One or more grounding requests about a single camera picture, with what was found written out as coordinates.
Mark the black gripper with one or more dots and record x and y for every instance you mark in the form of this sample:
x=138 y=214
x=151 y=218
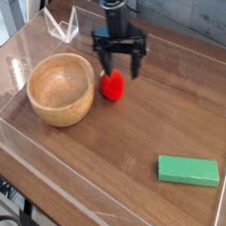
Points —
x=119 y=35

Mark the red felt fruit green leaf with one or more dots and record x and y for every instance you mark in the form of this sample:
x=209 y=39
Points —
x=112 y=87

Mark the wooden bowl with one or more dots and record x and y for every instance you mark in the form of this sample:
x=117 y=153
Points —
x=61 y=89

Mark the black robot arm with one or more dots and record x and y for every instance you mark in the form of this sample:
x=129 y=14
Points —
x=119 y=36

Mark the green rectangular block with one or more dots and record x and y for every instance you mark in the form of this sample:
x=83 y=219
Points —
x=188 y=170

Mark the clear acrylic corner bracket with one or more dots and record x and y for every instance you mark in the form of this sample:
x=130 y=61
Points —
x=62 y=30

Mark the clear acrylic tray enclosure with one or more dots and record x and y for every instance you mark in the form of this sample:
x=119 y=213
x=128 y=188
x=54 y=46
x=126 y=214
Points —
x=102 y=171

